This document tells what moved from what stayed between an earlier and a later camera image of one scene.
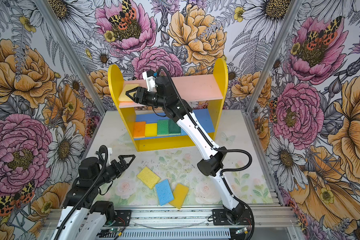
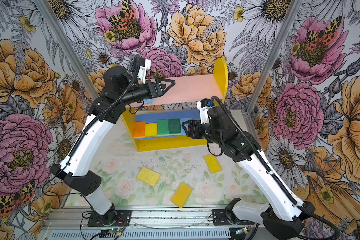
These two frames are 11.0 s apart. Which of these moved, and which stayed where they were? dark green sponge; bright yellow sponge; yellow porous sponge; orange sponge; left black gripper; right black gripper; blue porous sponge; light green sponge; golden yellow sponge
Moved: left black gripper; blue porous sponge; right black gripper
Stayed: dark green sponge; yellow porous sponge; bright yellow sponge; light green sponge; orange sponge; golden yellow sponge
